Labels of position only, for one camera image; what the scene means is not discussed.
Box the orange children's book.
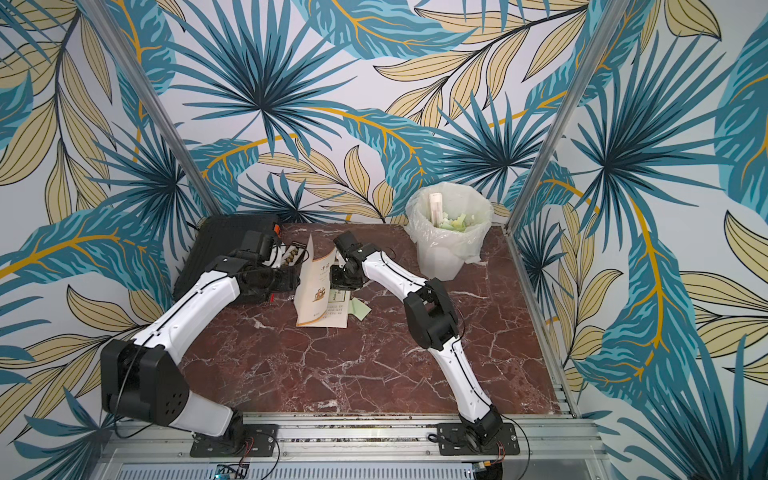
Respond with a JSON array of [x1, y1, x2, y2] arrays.
[[294, 237, 351, 329]]

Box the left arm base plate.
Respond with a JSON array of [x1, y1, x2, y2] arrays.
[[190, 424, 279, 458]]

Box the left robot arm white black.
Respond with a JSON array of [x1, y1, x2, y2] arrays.
[[100, 230, 299, 439]]

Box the black plastic tool case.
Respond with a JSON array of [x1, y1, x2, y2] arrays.
[[172, 213, 282, 301]]

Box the green sticky note top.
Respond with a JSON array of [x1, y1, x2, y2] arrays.
[[348, 298, 371, 321]]

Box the white trash bin with bag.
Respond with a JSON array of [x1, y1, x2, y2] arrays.
[[405, 182, 493, 281]]

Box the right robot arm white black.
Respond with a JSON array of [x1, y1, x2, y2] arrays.
[[330, 232, 503, 453]]

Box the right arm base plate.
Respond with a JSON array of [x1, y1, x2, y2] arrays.
[[427, 423, 521, 457]]

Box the aluminium rail frame front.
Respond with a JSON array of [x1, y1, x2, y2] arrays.
[[89, 414, 617, 479]]

